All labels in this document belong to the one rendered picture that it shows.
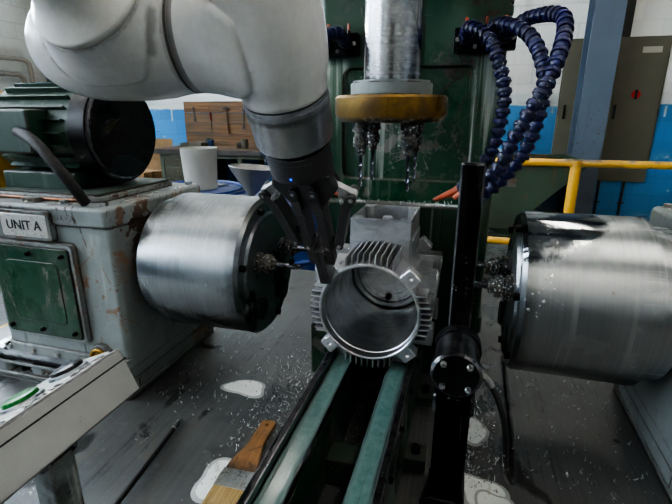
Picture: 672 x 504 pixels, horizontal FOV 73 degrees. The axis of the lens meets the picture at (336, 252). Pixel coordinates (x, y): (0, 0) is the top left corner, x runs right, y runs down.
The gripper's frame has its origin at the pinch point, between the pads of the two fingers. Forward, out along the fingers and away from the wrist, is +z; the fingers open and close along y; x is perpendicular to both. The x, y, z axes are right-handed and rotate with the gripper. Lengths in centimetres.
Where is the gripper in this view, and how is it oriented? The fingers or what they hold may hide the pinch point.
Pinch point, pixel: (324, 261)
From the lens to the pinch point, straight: 65.6
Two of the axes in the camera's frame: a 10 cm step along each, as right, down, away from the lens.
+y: -9.6, -0.8, 2.6
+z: 1.4, 6.8, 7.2
